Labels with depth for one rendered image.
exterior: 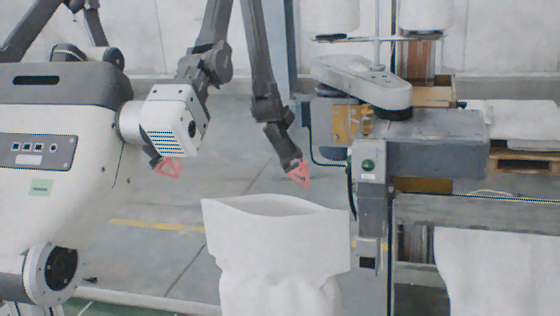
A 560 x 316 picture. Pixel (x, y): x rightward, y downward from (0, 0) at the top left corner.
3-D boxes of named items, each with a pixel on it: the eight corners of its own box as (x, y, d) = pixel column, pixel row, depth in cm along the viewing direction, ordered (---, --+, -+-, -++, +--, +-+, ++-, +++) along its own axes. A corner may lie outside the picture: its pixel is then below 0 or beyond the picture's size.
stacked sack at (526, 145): (505, 152, 396) (507, 137, 391) (497, 125, 455) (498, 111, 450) (567, 155, 384) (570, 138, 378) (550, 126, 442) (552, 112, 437)
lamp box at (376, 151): (351, 181, 115) (351, 145, 112) (354, 174, 119) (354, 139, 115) (384, 183, 113) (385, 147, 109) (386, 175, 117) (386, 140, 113)
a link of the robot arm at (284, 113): (248, 105, 138) (275, 101, 134) (263, 90, 147) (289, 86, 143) (260, 143, 143) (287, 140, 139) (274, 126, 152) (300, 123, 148)
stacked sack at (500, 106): (478, 125, 428) (480, 108, 423) (478, 110, 464) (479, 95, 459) (566, 129, 405) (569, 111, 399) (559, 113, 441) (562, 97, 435)
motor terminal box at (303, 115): (300, 136, 162) (299, 101, 157) (295, 126, 171) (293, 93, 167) (325, 133, 162) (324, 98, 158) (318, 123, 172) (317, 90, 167)
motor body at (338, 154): (313, 162, 167) (310, 90, 158) (323, 146, 181) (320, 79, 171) (359, 164, 163) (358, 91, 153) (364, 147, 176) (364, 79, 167)
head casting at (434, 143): (355, 236, 126) (353, 125, 114) (367, 193, 147) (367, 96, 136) (482, 248, 117) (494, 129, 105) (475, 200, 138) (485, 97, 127)
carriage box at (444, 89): (367, 197, 153) (366, 99, 141) (378, 156, 183) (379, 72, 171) (451, 203, 146) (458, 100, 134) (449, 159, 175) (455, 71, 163)
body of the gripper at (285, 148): (299, 148, 148) (287, 128, 146) (303, 157, 138) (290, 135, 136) (280, 159, 149) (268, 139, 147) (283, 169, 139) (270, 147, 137)
